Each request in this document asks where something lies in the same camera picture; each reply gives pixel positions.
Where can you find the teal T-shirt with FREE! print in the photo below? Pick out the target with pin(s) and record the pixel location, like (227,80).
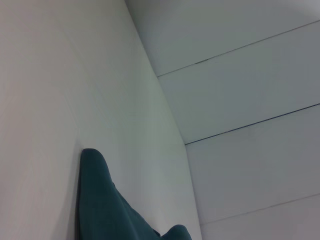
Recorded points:
(105,200)

